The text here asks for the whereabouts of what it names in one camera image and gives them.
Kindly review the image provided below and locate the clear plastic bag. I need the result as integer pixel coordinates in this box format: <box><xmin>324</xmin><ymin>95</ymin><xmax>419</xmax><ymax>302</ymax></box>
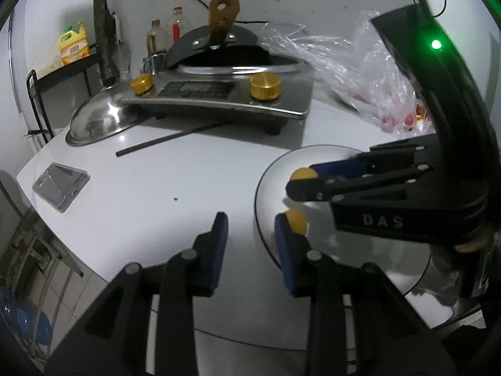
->
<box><xmin>258</xmin><ymin>10</ymin><xmax>431</xmax><ymax>134</ymax></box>

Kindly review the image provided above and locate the steel induction stove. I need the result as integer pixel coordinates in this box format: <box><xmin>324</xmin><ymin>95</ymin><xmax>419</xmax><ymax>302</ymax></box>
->
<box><xmin>121</xmin><ymin>57</ymin><xmax>316</xmax><ymax>136</ymax></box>

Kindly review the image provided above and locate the red label bottle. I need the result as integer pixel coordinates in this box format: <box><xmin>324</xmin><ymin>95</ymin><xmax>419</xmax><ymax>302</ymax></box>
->
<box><xmin>168</xmin><ymin>7</ymin><xmax>186</xmax><ymax>45</ymax></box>

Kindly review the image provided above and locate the small steel container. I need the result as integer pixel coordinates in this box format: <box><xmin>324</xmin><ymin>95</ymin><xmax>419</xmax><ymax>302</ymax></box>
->
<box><xmin>142</xmin><ymin>52</ymin><xmax>167</xmax><ymax>76</ymax></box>

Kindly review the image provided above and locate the black metal rack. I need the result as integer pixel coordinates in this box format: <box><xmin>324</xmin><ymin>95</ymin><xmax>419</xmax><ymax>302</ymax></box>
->
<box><xmin>26</xmin><ymin>53</ymin><xmax>104</xmax><ymax>144</ymax></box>

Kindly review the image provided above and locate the yellow-brown longan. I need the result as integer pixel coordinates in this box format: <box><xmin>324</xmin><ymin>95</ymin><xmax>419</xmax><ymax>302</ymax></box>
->
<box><xmin>292</xmin><ymin>168</ymin><xmax>318</xmax><ymax>183</ymax></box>
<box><xmin>285</xmin><ymin>209</ymin><xmax>309</xmax><ymax>236</ymax></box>

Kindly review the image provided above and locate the steel wok lid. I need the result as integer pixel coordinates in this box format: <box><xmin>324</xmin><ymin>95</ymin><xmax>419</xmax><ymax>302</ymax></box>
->
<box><xmin>65</xmin><ymin>82</ymin><xmax>142</xmax><ymax>147</ymax></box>

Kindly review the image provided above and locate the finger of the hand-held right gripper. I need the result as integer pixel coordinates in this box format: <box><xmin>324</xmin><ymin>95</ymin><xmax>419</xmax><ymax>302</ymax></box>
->
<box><xmin>309</xmin><ymin>135</ymin><xmax>441</xmax><ymax>178</ymax></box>
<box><xmin>286</xmin><ymin>165</ymin><xmax>434</xmax><ymax>203</ymax></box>

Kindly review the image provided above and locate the yellow detergent bottle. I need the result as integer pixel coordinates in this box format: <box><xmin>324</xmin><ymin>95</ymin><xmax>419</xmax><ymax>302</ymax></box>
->
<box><xmin>59</xmin><ymin>21</ymin><xmax>91</xmax><ymax>66</ymax></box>

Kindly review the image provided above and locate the smartphone in clear case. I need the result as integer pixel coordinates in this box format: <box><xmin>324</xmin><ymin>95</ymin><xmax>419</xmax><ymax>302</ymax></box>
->
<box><xmin>31</xmin><ymin>162</ymin><xmax>91</xmax><ymax>214</ymax></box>

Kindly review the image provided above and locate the folded umbrella with hook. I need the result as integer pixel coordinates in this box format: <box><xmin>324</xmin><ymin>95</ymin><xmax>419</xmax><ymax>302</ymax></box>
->
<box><xmin>102</xmin><ymin>0</ymin><xmax>132</xmax><ymax>81</ymax></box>

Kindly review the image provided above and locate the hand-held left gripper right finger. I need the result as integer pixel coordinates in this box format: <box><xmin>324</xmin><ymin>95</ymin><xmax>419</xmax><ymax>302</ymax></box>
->
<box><xmin>274</xmin><ymin>213</ymin><xmax>458</xmax><ymax>376</ymax></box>

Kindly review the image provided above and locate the dark oil bottle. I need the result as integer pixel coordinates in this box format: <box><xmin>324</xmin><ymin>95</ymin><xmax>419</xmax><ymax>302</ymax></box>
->
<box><xmin>147</xmin><ymin>19</ymin><xmax>168</xmax><ymax>55</ymax></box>

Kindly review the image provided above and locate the person's right hand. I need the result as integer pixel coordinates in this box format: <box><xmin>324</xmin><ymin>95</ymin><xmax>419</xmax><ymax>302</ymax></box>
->
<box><xmin>455</xmin><ymin>239</ymin><xmax>492</xmax><ymax>254</ymax></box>

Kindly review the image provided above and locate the white round plate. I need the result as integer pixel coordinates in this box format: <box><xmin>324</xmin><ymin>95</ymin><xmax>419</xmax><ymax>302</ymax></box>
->
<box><xmin>254</xmin><ymin>145</ymin><xmax>486</xmax><ymax>330</ymax></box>

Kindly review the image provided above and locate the blue water jug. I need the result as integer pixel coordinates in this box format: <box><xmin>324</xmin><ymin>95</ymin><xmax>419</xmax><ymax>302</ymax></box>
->
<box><xmin>0</xmin><ymin>286</ymin><xmax>53</xmax><ymax>349</ymax></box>

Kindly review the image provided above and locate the black wok with wooden handle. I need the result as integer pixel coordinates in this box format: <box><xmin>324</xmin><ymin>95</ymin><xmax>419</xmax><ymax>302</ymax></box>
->
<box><xmin>164</xmin><ymin>0</ymin><xmax>275</xmax><ymax>69</ymax></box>

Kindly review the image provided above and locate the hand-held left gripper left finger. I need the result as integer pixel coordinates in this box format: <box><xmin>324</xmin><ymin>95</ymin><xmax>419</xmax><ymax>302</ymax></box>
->
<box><xmin>45</xmin><ymin>211</ymin><xmax>230</xmax><ymax>376</ymax></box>

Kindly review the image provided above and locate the gold stove knob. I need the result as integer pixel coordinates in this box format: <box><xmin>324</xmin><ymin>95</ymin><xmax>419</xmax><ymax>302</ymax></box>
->
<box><xmin>250</xmin><ymin>72</ymin><xmax>282</xmax><ymax>100</ymax></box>
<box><xmin>130</xmin><ymin>74</ymin><xmax>154</xmax><ymax>95</ymax></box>

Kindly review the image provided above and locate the dark chopstick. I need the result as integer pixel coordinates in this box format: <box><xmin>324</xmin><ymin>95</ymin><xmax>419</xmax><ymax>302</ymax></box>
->
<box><xmin>115</xmin><ymin>122</ymin><xmax>228</xmax><ymax>158</ymax></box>

